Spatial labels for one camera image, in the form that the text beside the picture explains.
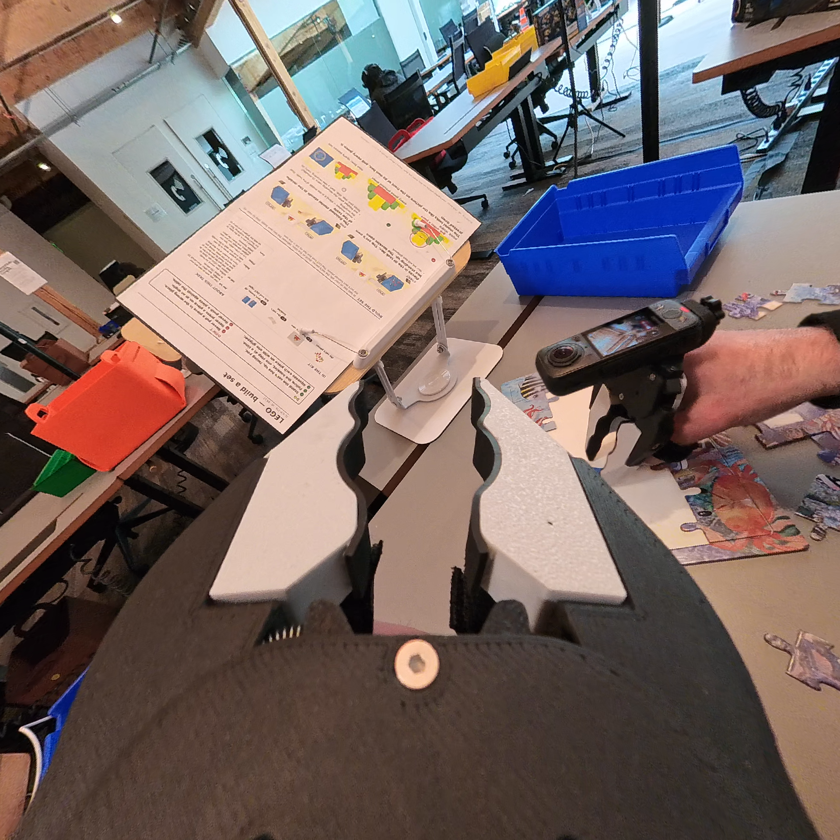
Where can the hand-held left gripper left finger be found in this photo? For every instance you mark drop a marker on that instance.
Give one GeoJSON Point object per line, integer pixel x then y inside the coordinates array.
{"type": "Point", "coordinates": [289, 525]}

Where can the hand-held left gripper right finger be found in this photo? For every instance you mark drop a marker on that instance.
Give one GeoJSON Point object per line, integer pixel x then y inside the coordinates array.
{"type": "Point", "coordinates": [551, 525]}

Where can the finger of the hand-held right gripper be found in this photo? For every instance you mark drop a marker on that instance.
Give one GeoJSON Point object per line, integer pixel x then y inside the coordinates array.
{"type": "Point", "coordinates": [627, 446]}
{"type": "Point", "coordinates": [600, 426]}

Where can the red octopus head puzzle piece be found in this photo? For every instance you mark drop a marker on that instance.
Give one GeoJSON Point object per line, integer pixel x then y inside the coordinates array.
{"type": "Point", "coordinates": [538, 415]}

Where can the sea print jigsaw puzzle board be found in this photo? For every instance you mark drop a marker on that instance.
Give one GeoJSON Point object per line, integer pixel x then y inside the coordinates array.
{"type": "Point", "coordinates": [656, 505]}

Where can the striped fish puzzle piece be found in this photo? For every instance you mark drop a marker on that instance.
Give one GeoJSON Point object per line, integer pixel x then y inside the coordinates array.
{"type": "Point", "coordinates": [530, 388]}

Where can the person's right forearm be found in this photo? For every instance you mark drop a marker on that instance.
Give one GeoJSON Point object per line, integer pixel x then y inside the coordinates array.
{"type": "Point", "coordinates": [820, 367]}

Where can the person's right hand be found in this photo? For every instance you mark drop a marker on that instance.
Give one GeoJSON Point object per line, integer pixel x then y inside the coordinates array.
{"type": "Point", "coordinates": [741, 380]}

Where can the small blue purple puzzle piece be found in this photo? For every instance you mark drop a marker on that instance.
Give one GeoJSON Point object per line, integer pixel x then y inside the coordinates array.
{"type": "Point", "coordinates": [748, 306]}

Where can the blue plastic bin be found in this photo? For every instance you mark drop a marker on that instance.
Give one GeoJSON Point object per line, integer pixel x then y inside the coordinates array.
{"type": "Point", "coordinates": [590, 262]}
{"type": "Point", "coordinates": [62, 722]}

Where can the grey blue white puzzle piece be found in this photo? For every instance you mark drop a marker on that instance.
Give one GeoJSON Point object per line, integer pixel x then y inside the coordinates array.
{"type": "Point", "coordinates": [794, 426]}

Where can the round clear disc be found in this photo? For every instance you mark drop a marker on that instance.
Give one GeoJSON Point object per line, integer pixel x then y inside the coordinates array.
{"type": "Point", "coordinates": [438, 385]}

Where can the orange plastic bin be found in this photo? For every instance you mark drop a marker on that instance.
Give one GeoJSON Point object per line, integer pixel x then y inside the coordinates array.
{"type": "Point", "coordinates": [111, 407]}

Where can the white paper holder bar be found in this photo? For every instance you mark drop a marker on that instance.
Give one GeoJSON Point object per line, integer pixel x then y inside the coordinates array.
{"type": "Point", "coordinates": [407, 312]}

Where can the green plastic bin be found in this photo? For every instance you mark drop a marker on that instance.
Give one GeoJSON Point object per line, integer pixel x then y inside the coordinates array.
{"type": "Point", "coordinates": [59, 476]}

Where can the pale wooden stand board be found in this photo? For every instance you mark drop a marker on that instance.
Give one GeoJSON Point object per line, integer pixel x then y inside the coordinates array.
{"type": "Point", "coordinates": [148, 334]}

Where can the white printed instruction sheet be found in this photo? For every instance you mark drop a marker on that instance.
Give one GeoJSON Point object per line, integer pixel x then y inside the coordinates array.
{"type": "Point", "coordinates": [262, 282]}

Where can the grey desk with brown edge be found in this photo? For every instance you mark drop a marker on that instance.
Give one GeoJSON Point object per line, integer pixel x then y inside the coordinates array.
{"type": "Point", "coordinates": [39, 525]}

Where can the black tripod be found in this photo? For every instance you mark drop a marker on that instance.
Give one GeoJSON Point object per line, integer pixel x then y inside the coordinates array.
{"type": "Point", "coordinates": [574, 98]}

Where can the black vertical pole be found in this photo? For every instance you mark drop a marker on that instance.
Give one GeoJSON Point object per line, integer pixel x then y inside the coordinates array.
{"type": "Point", "coordinates": [648, 79]}

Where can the black slanted pole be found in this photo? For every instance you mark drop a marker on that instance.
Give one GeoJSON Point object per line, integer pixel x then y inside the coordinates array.
{"type": "Point", "coordinates": [39, 351]}

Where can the long brown desk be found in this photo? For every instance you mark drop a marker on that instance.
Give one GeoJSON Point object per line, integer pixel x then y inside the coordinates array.
{"type": "Point", "coordinates": [459, 124]}

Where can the yellow plastic bin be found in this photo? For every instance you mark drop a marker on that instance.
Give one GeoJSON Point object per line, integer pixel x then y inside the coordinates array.
{"type": "Point", "coordinates": [492, 75]}

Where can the wooden desk with black legs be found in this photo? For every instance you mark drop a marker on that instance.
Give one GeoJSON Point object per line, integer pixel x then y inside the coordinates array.
{"type": "Point", "coordinates": [761, 46]}

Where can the white paper notice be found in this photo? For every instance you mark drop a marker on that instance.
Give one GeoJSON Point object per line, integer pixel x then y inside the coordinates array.
{"type": "Point", "coordinates": [19, 272]}

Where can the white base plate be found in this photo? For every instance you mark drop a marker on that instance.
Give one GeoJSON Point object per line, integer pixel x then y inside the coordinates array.
{"type": "Point", "coordinates": [472, 367]}

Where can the grey metal bracket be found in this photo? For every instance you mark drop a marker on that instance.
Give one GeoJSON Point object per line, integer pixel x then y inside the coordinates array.
{"type": "Point", "coordinates": [410, 394]}

